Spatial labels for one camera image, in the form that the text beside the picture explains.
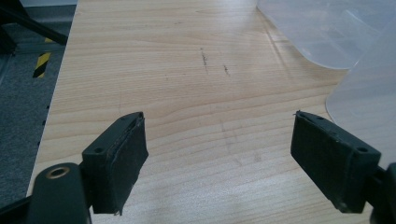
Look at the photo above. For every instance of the clear plastic container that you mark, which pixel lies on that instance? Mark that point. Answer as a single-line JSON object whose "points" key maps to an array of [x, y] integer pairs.
{"points": [[323, 28]]}

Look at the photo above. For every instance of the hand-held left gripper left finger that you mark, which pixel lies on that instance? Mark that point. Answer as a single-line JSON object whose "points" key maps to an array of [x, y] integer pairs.
{"points": [[115, 165]]}

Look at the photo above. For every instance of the yellow black striped floor tape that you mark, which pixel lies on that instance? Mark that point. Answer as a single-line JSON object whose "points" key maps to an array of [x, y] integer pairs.
{"points": [[42, 63]]}

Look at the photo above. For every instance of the black metal stand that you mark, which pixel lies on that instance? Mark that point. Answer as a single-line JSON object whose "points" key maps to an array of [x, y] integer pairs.
{"points": [[21, 21]]}

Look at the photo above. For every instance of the clear plastic lid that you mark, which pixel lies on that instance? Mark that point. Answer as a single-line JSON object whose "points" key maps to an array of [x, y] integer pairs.
{"points": [[367, 109]]}

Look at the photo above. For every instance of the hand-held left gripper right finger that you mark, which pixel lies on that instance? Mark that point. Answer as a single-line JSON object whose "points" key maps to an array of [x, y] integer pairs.
{"points": [[333, 161]]}

